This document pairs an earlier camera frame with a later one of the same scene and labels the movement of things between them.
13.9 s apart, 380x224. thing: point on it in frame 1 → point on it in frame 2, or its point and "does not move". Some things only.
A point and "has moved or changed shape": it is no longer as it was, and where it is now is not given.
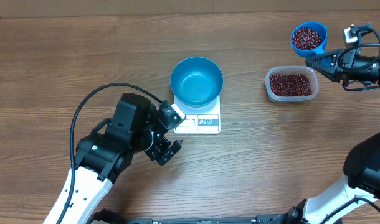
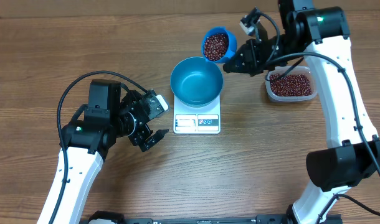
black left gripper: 156,152 → 141,138
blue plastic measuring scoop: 309,38 has moved or changed shape
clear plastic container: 291,83 does not move
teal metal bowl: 197,82 does not move
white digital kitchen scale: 202,120 does not move
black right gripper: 338,73 → 252,57
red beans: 290,84 does not move
